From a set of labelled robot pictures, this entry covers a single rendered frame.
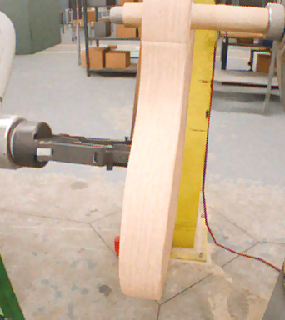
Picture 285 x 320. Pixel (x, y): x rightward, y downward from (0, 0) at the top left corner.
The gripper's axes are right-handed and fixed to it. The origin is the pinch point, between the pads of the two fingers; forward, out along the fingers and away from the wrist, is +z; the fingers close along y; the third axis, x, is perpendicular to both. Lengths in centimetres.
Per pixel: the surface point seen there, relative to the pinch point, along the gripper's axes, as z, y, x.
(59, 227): -69, -125, -69
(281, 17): 16.0, 7.0, 18.9
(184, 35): 5.0, 15.4, 13.8
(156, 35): 2.3, 15.4, 13.7
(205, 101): 10, -90, 11
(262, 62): 106, -461, 92
